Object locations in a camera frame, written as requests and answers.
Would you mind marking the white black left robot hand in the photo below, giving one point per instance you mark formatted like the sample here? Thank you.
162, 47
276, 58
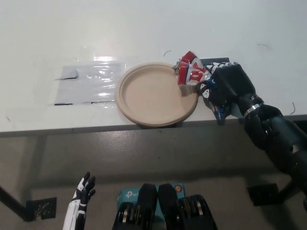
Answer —
76, 208

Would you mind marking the beige paper plate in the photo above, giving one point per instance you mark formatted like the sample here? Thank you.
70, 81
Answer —
153, 95

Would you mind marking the red blue sunflower seed bag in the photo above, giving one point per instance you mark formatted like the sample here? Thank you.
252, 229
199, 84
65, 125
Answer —
189, 72

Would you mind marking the clear plastic taped grey sheet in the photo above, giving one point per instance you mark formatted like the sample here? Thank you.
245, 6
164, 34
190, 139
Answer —
88, 88

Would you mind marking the teal cardboard box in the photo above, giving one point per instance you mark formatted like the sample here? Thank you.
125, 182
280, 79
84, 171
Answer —
127, 195

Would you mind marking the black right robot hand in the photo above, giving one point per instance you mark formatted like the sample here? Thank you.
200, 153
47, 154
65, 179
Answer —
232, 83

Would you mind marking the black slanted table leg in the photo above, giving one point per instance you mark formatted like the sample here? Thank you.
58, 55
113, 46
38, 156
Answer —
10, 203
286, 190

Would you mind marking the black tape patch under bag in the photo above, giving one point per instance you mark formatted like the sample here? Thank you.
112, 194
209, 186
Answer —
216, 61

